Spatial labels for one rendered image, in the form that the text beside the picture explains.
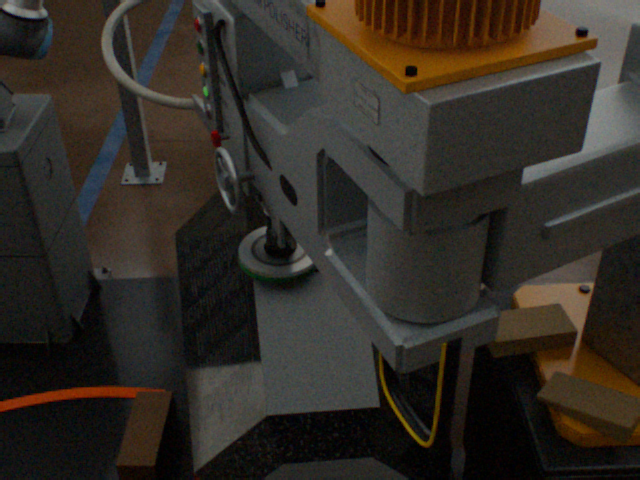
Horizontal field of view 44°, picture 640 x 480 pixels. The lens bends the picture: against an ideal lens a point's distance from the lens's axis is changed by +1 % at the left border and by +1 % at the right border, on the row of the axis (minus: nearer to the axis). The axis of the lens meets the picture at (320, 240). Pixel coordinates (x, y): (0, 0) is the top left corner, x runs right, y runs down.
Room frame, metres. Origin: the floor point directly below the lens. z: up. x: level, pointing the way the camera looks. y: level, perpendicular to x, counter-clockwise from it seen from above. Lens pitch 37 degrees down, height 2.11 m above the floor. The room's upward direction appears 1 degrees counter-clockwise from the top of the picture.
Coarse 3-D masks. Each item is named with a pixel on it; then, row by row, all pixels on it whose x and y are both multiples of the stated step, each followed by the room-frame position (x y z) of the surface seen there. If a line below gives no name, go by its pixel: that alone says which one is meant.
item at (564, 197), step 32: (608, 96) 1.27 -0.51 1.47; (608, 128) 1.15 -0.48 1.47; (576, 160) 1.06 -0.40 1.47; (608, 160) 1.08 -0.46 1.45; (544, 192) 1.02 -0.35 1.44; (576, 192) 1.05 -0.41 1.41; (608, 192) 1.09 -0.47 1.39; (512, 224) 0.99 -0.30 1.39; (544, 224) 1.02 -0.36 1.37; (576, 224) 1.04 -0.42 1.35; (608, 224) 1.10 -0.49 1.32; (512, 256) 1.00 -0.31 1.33; (544, 256) 1.03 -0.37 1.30; (576, 256) 1.07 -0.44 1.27
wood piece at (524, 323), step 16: (560, 304) 1.44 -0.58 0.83; (512, 320) 1.39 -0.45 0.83; (528, 320) 1.38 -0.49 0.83; (544, 320) 1.38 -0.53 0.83; (560, 320) 1.38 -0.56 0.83; (496, 336) 1.33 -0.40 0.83; (512, 336) 1.33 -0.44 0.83; (528, 336) 1.33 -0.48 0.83; (544, 336) 1.33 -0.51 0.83; (560, 336) 1.34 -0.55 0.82; (576, 336) 1.35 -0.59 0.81; (496, 352) 1.31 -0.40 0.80; (512, 352) 1.32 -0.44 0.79
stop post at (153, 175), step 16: (112, 0) 3.37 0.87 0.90; (128, 32) 3.42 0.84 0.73; (112, 48) 3.36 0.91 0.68; (128, 48) 3.37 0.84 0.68; (128, 64) 3.37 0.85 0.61; (128, 96) 3.37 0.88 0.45; (128, 112) 3.37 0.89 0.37; (128, 128) 3.37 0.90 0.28; (144, 128) 3.41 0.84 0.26; (128, 144) 3.36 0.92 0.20; (144, 144) 3.37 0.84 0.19; (144, 160) 3.37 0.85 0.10; (128, 176) 3.37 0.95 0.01; (144, 176) 3.37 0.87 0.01; (160, 176) 3.37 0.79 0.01
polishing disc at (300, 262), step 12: (264, 228) 1.71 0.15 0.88; (252, 240) 1.66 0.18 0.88; (264, 240) 1.66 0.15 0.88; (240, 252) 1.61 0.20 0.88; (252, 252) 1.61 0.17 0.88; (264, 252) 1.61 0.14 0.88; (300, 252) 1.60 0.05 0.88; (252, 264) 1.56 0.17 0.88; (264, 264) 1.56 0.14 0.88; (276, 264) 1.56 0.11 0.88; (288, 264) 1.56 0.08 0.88; (300, 264) 1.55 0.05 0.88; (312, 264) 1.56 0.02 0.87; (276, 276) 1.52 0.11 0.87; (288, 276) 1.52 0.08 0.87
